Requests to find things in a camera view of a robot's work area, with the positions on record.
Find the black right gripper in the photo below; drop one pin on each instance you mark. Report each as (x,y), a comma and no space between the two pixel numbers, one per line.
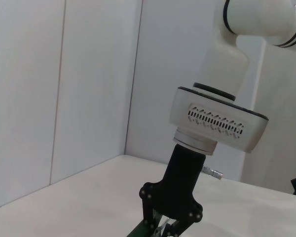
(180,177)

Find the clear white glasses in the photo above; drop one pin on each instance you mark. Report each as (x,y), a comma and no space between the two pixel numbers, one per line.
(162,225)

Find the green glasses case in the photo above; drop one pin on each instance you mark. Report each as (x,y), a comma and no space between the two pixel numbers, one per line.
(140,229)

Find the silver plug on right gripper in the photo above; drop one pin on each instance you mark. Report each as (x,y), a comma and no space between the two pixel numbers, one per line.
(213,172)

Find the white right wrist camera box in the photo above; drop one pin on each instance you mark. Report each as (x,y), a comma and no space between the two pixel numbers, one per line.
(212,111)

